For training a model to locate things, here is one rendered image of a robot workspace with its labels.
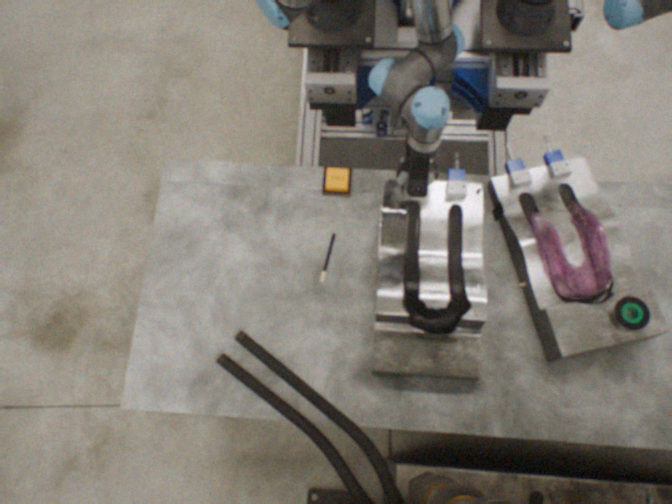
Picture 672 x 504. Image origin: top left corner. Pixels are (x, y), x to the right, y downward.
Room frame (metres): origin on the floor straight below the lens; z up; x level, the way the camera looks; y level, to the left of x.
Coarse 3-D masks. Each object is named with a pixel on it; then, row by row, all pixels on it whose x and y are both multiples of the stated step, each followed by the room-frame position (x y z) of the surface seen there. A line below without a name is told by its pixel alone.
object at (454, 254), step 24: (408, 216) 0.54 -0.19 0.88; (456, 216) 0.53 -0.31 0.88; (408, 240) 0.48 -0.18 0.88; (456, 240) 0.47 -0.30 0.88; (408, 264) 0.41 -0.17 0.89; (456, 264) 0.40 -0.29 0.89; (408, 288) 0.34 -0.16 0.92; (456, 288) 0.33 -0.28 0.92; (408, 312) 0.28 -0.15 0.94; (432, 312) 0.27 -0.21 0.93; (456, 312) 0.28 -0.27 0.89
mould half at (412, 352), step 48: (384, 192) 0.61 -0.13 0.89; (432, 192) 0.60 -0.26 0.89; (480, 192) 0.59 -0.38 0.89; (384, 240) 0.48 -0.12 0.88; (432, 240) 0.47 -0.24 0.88; (480, 240) 0.46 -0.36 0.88; (384, 288) 0.34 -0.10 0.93; (432, 288) 0.33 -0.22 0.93; (480, 288) 0.32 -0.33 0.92; (384, 336) 0.24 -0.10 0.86; (432, 336) 0.23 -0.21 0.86
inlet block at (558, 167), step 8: (544, 136) 0.75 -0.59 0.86; (552, 152) 0.69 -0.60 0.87; (560, 152) 0.69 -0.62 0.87; (544, 160) 0.68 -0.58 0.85; (552, 160) 0.67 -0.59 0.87; (560, 160) 0.67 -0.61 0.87; (552, 168) 0.64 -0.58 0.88; (560, 168) 0.64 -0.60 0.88; (568, 168) 0.64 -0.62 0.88; (552, 176) 0.62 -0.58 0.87; (560, 176) 0.62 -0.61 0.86
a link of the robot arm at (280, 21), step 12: (264, 0) 0.94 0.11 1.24; (276, 0) 0.93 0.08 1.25; (288, 0) 0.92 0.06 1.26; (300, 0) 0.92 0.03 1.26; (312, 0) 0.93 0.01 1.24; (264, 12) 0.97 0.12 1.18; (276, 12) 0.92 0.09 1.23; (288, 12) 0.92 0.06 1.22; (300, 12) 0.94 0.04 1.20; (276, 24) 0.93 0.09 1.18
